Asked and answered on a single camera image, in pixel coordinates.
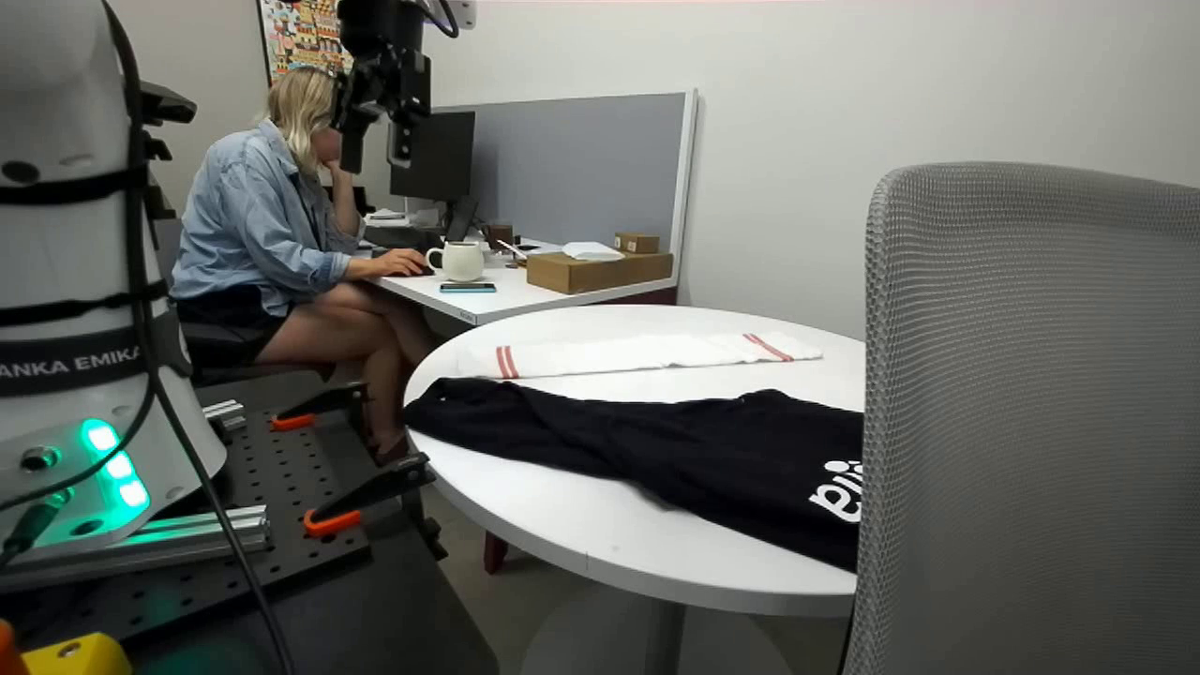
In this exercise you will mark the white towel with red stripes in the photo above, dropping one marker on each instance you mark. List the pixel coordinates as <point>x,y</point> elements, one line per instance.
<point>606,355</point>

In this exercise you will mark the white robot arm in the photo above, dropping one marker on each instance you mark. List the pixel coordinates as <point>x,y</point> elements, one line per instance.
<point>100,419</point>

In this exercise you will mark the flat cardboard box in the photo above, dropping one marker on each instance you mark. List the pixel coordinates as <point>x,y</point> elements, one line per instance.
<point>575,277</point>

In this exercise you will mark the small cardboard box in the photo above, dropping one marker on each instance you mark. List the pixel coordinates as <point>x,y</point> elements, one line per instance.
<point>635,242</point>

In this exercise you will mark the white round table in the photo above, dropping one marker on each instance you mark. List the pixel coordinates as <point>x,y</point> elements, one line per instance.
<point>666,590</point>

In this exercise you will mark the white office desk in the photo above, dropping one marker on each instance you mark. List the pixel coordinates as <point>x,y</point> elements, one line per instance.
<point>503,289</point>

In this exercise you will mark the grey desk partition panel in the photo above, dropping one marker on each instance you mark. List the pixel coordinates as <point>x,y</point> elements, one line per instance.
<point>583,167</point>

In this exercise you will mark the black t-shirt with white print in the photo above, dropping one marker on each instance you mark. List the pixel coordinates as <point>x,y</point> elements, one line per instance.
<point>758,462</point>

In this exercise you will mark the orange black clamp near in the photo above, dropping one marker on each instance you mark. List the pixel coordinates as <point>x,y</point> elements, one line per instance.
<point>346,512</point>

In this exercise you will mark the orange black clamp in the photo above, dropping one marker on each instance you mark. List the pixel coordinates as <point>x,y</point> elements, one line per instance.
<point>333,399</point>
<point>346,512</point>

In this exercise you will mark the black computer monitor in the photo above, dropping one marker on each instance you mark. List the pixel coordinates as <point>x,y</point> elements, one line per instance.
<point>432,158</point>

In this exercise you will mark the orange black clamp far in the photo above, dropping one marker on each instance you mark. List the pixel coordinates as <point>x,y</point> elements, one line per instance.
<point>333,399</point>

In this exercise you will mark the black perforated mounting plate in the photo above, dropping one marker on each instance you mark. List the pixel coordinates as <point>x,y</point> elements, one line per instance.
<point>317,588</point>

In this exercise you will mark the seated person in denim shirt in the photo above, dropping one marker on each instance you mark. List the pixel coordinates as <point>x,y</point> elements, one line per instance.
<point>265,249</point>

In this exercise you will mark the dark office chair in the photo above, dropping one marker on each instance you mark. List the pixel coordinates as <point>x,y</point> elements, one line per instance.
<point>221,355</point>

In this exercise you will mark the grey mesh office chair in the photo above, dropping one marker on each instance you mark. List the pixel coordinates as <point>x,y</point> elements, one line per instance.
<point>1033,427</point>

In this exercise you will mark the yellow device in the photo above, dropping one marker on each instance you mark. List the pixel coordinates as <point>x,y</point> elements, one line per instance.
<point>88,655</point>

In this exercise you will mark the colourful wall poster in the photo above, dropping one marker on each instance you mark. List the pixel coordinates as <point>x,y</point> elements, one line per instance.
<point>302,37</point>

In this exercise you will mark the silver metal rail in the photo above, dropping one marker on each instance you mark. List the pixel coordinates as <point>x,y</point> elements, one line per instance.
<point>198,525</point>

